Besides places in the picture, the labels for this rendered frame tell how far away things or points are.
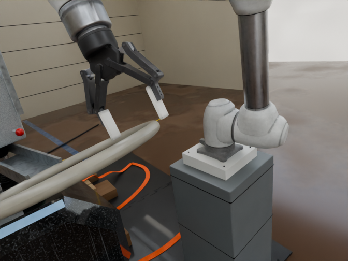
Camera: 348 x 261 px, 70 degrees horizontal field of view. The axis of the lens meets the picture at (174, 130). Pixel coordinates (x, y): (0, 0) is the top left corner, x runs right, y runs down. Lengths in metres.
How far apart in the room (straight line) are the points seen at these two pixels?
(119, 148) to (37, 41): 6.32
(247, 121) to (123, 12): 6.95
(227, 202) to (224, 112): 0.41
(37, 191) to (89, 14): 0.33
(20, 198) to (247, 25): 0.81
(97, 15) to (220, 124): 0.79
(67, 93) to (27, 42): 1.41
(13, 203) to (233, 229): 0.99
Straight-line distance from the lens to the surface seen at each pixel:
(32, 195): 0.48
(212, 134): 1.21
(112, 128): 0.58
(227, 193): 1.14
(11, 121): 1.22
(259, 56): 0.98
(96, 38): 0.53
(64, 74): 6.89
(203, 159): 1.26
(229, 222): 1.25
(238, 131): 1.14
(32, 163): 1.09
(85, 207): 1.35
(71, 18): 0.55
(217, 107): 1.17
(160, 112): 0.49
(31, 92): 6.70
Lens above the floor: 1.48
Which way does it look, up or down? 22 degrees down
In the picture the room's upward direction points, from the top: 8 degrees counter-clockwise
